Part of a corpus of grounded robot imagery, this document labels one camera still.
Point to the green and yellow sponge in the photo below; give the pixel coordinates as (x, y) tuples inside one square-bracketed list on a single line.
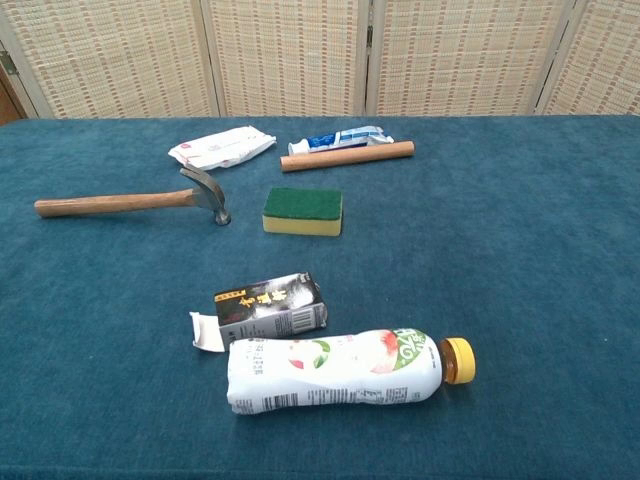
[(302, 205)]

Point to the black white carton box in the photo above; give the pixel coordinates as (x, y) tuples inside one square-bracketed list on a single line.
[(270, 310)]

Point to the wooden round rod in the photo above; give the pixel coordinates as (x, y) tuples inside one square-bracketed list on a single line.
[(345, 156)]

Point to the blue white toothpaste tube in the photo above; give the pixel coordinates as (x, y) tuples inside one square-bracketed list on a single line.
[(345, 138)]

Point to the white label bottle yellow cap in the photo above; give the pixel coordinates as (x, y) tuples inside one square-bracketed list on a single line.
[(330, 372)]

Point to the white wet wipes pack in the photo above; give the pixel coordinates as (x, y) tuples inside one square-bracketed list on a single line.
[(225, 146)]

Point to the blue table cloth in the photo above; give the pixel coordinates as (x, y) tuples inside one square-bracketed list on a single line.
[(500, 275)]

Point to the woven folding screen panel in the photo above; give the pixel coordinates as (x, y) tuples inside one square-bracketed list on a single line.
[(605, 60), (465, 55), (285, 55), (110, 55)]

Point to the brown wooden door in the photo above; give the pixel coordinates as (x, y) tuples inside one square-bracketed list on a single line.
[(7, 102)]

